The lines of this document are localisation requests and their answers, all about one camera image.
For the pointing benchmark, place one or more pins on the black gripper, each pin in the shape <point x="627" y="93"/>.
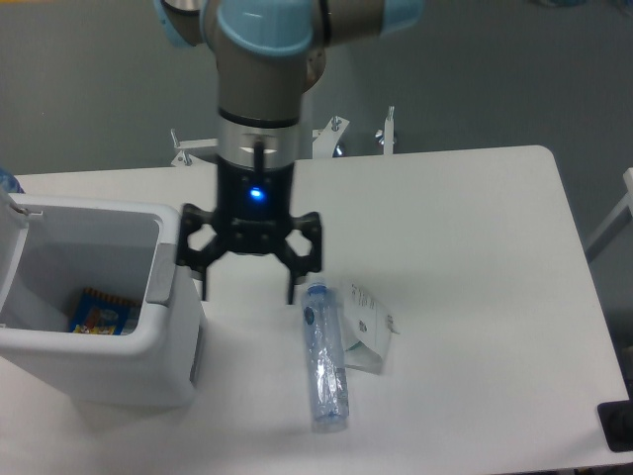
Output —
<point x="254" y="208"/>

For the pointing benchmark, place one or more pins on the white plastic trash can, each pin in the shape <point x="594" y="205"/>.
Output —
<point x="52" y="249"/>

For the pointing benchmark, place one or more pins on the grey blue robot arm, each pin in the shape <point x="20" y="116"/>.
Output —
<point x="268" y="55"/>

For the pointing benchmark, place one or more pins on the crushed clear plastic bottle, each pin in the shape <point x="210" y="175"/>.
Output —
<point x="327" y="381"/>

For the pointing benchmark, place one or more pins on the colourful snack packet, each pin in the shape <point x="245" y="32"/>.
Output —
<point x="104" y="314"/>

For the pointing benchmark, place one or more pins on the blue patterned object left edge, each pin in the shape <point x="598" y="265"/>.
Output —
<point x="9" y="183"/>

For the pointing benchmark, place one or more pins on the black clamp at table edge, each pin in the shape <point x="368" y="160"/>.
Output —
<point x="616" y="421"/>

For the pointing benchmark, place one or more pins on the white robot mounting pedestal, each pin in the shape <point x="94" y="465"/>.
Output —
<point x="315" y="143"/>

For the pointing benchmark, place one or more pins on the white bracket with bolt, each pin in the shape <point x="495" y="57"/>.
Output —
<point x="386" y="137"/>

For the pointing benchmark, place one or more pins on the white frame bar right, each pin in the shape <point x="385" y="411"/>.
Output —
<point x="615" y="222"/>

